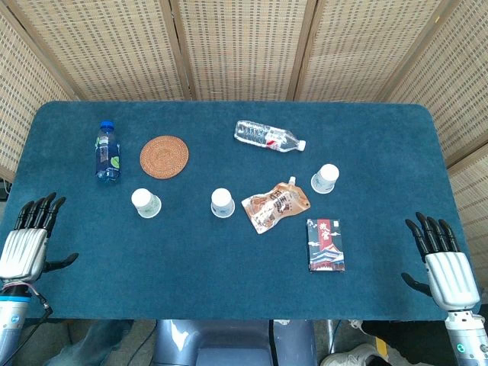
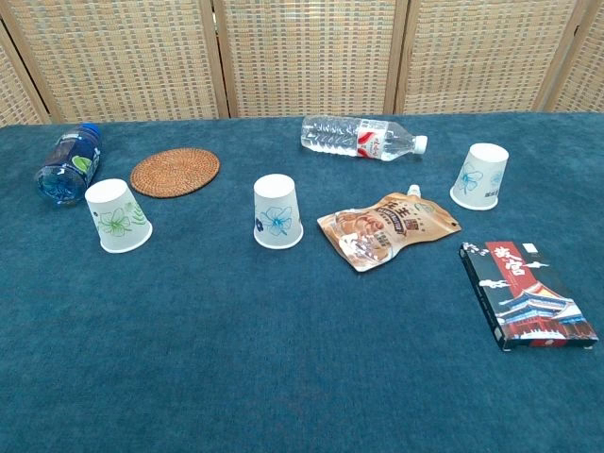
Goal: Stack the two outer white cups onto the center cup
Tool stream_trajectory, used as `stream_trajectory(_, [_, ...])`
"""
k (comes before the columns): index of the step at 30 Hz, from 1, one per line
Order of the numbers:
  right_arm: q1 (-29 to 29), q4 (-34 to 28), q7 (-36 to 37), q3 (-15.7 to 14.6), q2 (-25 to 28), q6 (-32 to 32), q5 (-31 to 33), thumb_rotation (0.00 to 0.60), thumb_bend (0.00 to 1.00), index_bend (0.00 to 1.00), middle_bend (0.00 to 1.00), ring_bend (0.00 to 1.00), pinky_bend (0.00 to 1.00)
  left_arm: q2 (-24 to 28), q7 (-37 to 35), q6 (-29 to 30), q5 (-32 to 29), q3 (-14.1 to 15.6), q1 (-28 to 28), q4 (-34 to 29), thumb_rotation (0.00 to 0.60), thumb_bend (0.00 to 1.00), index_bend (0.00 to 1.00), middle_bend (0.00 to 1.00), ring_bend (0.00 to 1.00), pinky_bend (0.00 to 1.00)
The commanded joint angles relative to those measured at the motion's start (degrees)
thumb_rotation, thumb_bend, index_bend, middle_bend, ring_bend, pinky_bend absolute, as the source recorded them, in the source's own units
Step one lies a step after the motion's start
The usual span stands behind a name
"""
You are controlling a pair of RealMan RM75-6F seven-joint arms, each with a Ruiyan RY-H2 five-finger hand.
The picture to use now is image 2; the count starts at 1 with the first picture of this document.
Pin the white cup dark blue flower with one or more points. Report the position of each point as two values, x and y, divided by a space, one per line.
277 214

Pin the brown spouted food pouch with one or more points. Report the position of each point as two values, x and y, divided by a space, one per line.
387 229

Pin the clear water bottle red label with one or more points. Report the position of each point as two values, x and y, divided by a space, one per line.
349 137

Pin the round woven rattan coaster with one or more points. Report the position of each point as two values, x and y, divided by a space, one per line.
175 172

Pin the blue velvet tablecloth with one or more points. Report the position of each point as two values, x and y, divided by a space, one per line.
264 340

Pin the blue plastic drink bottle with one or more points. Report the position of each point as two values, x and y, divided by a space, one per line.
68 165

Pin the woven folding screen panel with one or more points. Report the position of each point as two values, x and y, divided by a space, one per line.
309 56
14 101
582 80
481 56
122 56

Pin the black red palace box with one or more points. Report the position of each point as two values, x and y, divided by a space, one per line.
524 295

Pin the white cup green flower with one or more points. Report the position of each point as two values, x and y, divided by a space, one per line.
118 219

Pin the white cup light blue flower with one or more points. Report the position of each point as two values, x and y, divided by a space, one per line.
479 179

